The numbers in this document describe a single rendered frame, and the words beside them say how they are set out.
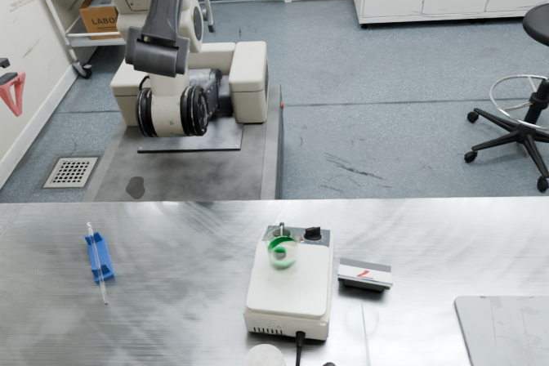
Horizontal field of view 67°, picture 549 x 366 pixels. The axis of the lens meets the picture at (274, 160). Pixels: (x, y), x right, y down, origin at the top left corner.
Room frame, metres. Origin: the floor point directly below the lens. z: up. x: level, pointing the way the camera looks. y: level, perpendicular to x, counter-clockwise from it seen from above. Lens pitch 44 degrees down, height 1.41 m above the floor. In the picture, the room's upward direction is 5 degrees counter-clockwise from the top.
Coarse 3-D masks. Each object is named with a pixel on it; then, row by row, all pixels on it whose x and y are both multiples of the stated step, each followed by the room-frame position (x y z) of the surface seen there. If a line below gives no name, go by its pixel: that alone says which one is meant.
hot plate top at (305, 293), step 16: (256, 256) 0.37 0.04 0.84; (304, 256) 0.37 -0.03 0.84; (320, 256) 0.36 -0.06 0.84; (256, 272) 0.34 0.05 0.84; (272, 272) 0.34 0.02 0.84; (304, 272) 0.34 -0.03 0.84; (320, 272) 0.33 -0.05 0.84; (256, 288) 0.32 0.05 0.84; (272, 288) 0.31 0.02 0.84; (288, 288) 0.31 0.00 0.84; (304, 288) 0.31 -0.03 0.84; (320, 288) 0.31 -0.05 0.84; (256, 304) 0.29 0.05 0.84; (272, 304) 0.29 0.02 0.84; (288, 304) 0.29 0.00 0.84; (304, 304) 0.28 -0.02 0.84; (320, 304) 0.28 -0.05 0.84
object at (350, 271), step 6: (342, 270) 0.37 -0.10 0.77; (348, 270) 0.37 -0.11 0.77; (354, 270) 0.37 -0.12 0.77; (360, 270) 0.37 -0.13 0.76; (366, 270) 0.37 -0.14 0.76; (354, 276) 0.35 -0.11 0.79; (360, 276) 0.35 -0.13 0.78; (366, 276) 0.35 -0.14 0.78; (372, 276) 0.35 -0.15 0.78; (378, 276) 0.35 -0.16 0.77; (384, 276) 0.35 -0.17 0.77; (390, 276) 0.36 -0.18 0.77; (390, 282) 0.34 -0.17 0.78
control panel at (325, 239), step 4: (304, 228) 0.46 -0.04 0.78; (304, 232) 0.45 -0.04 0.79; (320, 232) 0.44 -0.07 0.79; (324, 232) 0.44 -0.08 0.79; (328, 232) 0.44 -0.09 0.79; (324, 236) 0.43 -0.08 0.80; (328, 236) 0.43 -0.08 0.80; (304, 240) 0.41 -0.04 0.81; (308, 240) 0.42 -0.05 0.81; (312, 240) 0.42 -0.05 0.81; (316, 240) 0.42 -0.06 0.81; (320, 240) 0.42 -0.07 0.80; (324, 240) 0.41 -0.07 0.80; (328, 240) 0.41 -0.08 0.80; (312, 244) 0.40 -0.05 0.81; (316, 244) 0.40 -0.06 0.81; (320, 244) 0.40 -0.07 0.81; (324, 244) 0.40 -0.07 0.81; (328, 244) 0.40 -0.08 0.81
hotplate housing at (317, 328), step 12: (252, 312) 0.29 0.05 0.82; (264, 312) 0.29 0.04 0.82; (252, 324) 0.28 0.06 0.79; (264, 324) 0.28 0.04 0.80; (276, 324) 0.28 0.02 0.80; (288, 324) 0.27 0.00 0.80; (300, 324) 0.27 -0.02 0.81; (312, 324) 0.26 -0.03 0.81; (324, 324) 0.26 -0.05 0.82; (288, 336) 0.28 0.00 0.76; (300, 336) 0.26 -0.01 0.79; (312, 336) 0.26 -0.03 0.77; (324, 336) 0.26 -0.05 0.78; (300, 348) 0.25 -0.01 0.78
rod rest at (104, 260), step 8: (96, 232) 0.49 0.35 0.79; (88, 240) 0.49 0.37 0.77; (96, 240) 0.49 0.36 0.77; (104, 240) 0.49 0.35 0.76; (88, 248) 0.48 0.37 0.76; (96, 248) 0.47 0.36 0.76; (104, 248) 0.47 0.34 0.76; (104, 256) 0.46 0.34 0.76; (104, 264) 0.42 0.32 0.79; (96, 272) 0.41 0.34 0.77; (104, 272) 0.42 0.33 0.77; (112, 272) 0.42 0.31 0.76; (96, 280) 0.41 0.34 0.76; (104, 280) 0.41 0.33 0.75
